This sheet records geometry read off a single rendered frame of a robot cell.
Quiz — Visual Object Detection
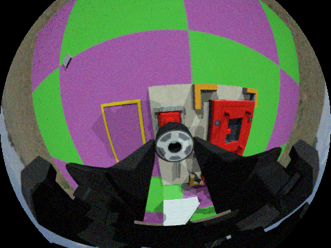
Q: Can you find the yellow rectangular outline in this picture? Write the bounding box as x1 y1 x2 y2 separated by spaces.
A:
100 99 146 163

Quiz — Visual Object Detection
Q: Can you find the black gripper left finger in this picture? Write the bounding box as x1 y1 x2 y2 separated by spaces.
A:
66 140 155 221

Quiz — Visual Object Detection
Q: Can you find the black and grey wheel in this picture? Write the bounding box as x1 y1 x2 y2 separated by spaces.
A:
154 122 195 163

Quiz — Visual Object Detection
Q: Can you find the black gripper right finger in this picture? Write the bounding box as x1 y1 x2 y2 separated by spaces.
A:
193 136 282 215

